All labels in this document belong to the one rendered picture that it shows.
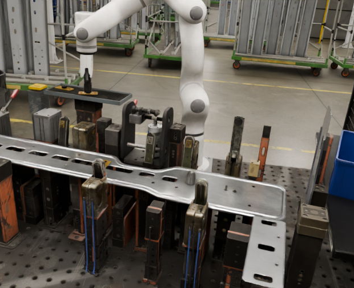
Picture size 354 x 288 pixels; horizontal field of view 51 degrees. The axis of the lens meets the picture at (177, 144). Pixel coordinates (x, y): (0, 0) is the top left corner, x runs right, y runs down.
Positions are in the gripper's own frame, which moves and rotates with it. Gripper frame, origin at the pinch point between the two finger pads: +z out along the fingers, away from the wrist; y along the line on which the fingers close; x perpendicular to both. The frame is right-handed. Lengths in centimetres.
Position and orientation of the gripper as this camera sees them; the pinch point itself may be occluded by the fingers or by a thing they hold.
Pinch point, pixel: (88, 87)
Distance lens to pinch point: 172.9
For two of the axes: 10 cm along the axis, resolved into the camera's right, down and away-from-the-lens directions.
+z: -0.6, 9.1, 4.0
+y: 1.6, 4.1, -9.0
